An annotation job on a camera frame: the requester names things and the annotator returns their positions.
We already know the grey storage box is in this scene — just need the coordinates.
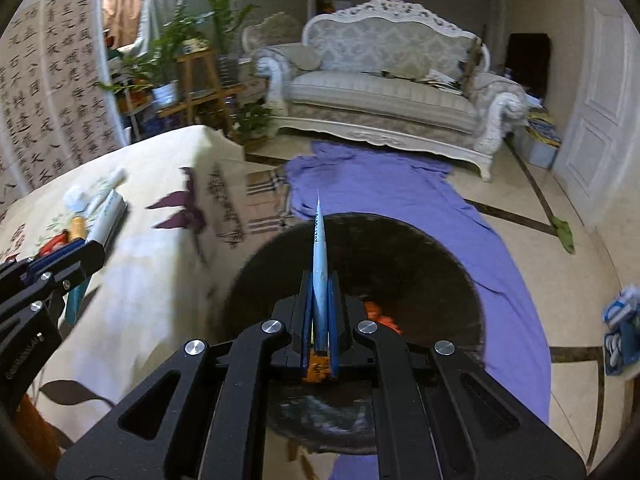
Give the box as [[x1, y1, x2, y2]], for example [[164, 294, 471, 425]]
[[514, 107, 564, 172]]

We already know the tall leafy potted plant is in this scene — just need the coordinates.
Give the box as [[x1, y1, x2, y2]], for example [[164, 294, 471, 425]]
[[202, 0, 259, 62]]

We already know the brown curtain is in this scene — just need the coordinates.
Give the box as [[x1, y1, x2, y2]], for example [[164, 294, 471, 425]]
[[102, 0, 151, 47]]

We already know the small green floor plant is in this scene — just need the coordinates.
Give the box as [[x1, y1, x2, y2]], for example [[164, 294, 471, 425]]
[[232, 102, 274, 144]]

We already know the brown toy gun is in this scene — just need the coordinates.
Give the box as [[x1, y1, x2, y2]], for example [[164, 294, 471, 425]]
[[462, 24, 489, 99]]

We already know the green slipper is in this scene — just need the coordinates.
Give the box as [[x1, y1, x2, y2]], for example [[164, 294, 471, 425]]
[[551, 217, 577, 256]]

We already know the black covered cabinet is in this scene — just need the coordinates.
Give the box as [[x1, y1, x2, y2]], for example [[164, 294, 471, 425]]
[[504, 32, 552, 99]]

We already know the red plastic bag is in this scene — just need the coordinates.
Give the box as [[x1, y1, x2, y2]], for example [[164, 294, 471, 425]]
[[39, 232, 69, 256]]

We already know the potted plant in white pot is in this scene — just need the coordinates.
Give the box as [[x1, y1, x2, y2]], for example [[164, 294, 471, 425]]
[[97, 9, 202, 109]]

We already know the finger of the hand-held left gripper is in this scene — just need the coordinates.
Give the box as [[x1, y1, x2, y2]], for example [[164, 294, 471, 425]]
[[0, 242, 85, 306], [27, 242, 107, 311]]

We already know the purple cloth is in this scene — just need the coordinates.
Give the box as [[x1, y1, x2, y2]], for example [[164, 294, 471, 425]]
[[284, 139, 552, 480]]

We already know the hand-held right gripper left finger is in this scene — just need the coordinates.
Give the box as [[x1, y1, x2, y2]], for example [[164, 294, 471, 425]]
[[55, 270, 313, 480]]

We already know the ornate armchair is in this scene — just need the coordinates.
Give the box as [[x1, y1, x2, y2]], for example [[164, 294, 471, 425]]
[[241, 11, 304, 54]]

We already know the light blue squeezed tube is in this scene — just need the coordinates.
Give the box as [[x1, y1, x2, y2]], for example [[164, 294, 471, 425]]
[[302, 189, 341, 386]]

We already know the wooden plant stand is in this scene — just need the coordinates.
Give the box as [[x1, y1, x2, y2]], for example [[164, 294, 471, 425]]
[[157, 49, 252, 137]]

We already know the trash bin with black liner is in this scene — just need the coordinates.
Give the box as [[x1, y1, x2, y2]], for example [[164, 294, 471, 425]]
[[222, 212, 486, 457]]

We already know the pile of books and papers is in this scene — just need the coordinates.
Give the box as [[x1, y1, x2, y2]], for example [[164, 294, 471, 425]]
[[414, 69, 467, 97]]

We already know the plaid cloth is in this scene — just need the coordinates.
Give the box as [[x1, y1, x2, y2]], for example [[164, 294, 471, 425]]
[[244, 169, 292, 234]]

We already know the white panelled door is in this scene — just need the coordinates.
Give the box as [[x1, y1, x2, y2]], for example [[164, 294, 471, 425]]
[[552, 0, 640, 227]]

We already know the ornate white sofa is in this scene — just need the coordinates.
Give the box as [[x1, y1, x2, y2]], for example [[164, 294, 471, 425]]
[[252, 0, 529, 184]]

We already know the calligraphy paper scroll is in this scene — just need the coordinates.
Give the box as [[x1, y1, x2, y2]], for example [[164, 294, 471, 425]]
[[0, 4, 59, 202], [42, 0, 126, 154]]

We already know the white tissue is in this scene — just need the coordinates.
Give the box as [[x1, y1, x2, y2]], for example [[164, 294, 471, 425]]
[[63, 184, 91, 214]]

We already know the orange foam fruit net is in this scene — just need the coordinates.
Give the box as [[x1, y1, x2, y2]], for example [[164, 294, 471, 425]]
[[367, 299, 402, 337]]

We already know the floral tablecloth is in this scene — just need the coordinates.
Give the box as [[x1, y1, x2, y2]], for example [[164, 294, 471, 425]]
[[0, 124, 297, 480]]

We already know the white and teal toothpaste box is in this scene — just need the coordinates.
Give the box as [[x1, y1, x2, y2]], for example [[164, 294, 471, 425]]
[[64, 189, 127, 322]]

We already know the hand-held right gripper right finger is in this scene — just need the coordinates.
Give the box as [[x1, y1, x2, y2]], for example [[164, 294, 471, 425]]
[[327, 270, 586, 480]]

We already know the blue shoe rack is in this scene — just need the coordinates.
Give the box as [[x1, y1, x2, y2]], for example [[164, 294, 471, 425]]
[[602, 284, 640, 377]]

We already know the white tube with green print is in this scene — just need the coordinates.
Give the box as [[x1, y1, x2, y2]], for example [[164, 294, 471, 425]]
[[89, 168, 127, 202]]

